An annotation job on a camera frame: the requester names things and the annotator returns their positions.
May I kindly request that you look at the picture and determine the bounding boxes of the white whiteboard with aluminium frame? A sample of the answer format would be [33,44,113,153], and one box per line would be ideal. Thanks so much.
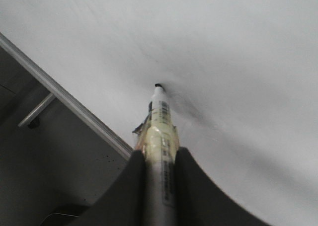
[0,0,318,226]

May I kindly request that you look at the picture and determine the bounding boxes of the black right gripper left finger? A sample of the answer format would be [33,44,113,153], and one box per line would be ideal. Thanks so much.
[70,151,146,226]

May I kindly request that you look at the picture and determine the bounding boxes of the black taped whiteboard marker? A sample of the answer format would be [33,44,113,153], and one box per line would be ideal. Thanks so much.
[133,83,179,226]

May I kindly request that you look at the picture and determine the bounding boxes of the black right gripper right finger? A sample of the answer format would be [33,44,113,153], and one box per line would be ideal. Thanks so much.
[174,147,268,226]

